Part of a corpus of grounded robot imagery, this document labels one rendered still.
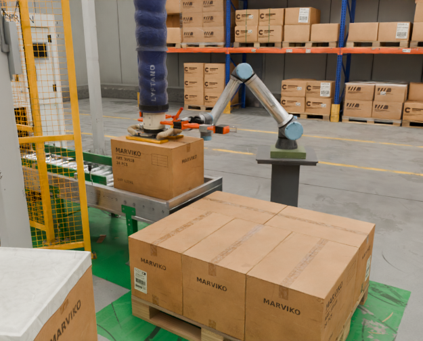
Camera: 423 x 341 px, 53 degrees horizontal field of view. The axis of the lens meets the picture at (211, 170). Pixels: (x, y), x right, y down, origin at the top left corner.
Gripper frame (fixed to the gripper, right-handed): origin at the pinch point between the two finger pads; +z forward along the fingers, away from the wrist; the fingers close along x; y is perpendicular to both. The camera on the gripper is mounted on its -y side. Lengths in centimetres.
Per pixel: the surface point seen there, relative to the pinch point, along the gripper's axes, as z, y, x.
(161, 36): 3, 16, 61
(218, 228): 40, -56, -53
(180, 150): 10.6, -4.6, -16.6
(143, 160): 20.2, 22.7, -25.6
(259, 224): 21, -75, -53
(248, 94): -806, 376, -71
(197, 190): -0.5, -12.2, -48.5
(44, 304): 192, -100, -6
